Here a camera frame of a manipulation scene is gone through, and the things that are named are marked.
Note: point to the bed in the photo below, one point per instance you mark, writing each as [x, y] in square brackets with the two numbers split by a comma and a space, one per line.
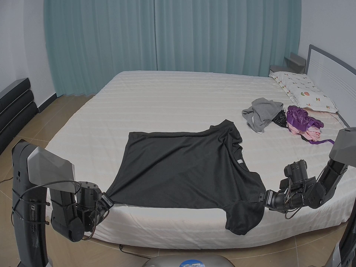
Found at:
[180, 99]

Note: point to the purple satin garment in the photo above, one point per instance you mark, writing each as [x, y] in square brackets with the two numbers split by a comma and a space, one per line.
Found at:
[300, 118]

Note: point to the black T-shirt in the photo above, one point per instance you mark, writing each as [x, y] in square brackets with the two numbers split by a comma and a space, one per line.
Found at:
[180, 171]

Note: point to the black patterned garment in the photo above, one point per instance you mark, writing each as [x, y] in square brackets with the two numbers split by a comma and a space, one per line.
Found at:
[280, 120]

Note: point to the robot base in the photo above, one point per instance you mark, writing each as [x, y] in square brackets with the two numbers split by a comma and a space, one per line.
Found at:
[167, 261]

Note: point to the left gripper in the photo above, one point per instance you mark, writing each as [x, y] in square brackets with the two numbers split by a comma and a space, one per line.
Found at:
[104, 204]

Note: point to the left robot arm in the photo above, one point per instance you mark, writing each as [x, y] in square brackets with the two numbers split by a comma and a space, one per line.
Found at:
[64, 210]

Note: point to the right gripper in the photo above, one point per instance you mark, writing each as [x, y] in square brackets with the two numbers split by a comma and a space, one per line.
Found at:
[269, 199]

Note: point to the white printed pillow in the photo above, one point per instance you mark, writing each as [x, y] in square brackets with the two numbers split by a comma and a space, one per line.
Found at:
[303, 90]

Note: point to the grey garment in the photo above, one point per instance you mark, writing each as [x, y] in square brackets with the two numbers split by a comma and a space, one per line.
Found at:
[261, 113]

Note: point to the grey bedside table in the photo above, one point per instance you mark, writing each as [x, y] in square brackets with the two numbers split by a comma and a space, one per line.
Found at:
[294, 60]

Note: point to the pink garment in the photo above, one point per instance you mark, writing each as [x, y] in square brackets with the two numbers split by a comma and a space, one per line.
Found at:
[308, 133]

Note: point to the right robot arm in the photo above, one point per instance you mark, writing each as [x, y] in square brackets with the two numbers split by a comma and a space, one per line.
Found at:
[314, 196]

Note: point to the blue-green curtain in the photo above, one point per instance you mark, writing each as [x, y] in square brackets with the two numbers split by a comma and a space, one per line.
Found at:
[97, 37]
[222, 24]

